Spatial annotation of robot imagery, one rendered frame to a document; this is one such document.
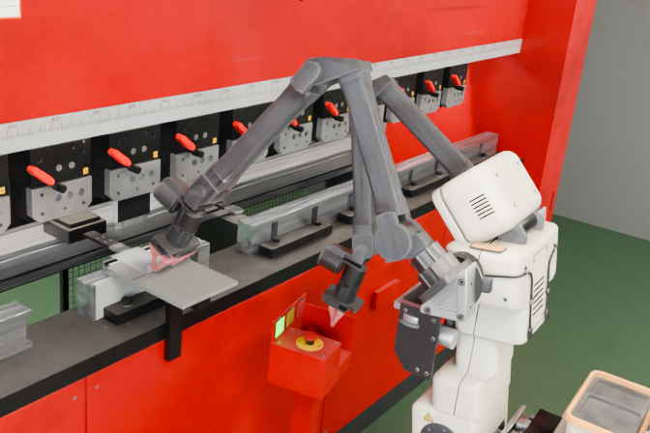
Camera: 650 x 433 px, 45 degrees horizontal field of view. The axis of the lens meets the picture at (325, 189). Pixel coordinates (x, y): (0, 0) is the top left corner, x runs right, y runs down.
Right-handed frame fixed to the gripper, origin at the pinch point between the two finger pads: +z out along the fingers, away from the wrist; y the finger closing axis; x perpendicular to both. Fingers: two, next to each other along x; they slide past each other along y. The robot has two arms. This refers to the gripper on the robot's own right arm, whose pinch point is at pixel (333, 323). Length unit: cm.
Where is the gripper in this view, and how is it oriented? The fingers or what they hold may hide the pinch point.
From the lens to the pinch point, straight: 216.0
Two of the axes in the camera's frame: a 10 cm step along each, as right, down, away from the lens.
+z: -3.1, 8.6, 4.1
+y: -8.6, -4.4, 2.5
